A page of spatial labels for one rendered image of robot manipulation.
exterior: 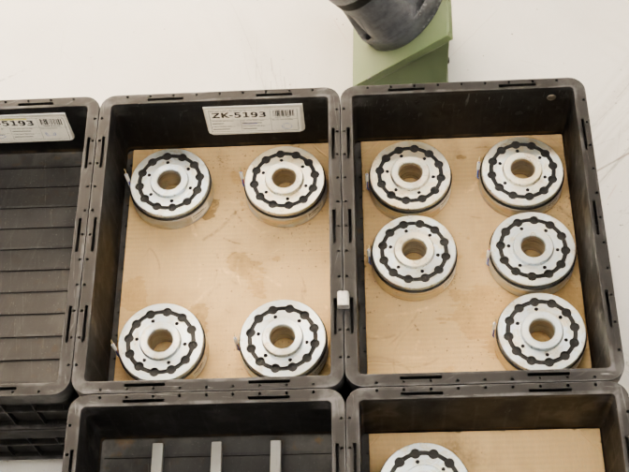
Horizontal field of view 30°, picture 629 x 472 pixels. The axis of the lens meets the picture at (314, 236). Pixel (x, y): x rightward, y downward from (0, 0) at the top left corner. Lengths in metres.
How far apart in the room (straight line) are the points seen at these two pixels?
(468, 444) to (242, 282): 0.34
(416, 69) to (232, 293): 0.44
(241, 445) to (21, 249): 0.39
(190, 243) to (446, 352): 0.35
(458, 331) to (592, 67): 0.55
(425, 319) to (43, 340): 0.46
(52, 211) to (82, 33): 0.42
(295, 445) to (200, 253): 0.28
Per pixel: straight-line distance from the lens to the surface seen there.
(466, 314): 1.42
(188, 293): 1.45
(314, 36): 1.82
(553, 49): 1.81
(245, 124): 1.51
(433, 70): 1.67
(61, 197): 1.56
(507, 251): 1.43
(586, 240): 1.41
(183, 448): 1.38
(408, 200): 1.46
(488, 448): 1.36
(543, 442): 1.37
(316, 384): 1.27
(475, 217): 1.48
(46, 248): 1.52
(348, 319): 1.30
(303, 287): 1.44
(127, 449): 1.39
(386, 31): 1.64
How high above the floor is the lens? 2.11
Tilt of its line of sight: 60 degrees down
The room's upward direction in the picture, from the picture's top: 7 degrees counter-clockwise
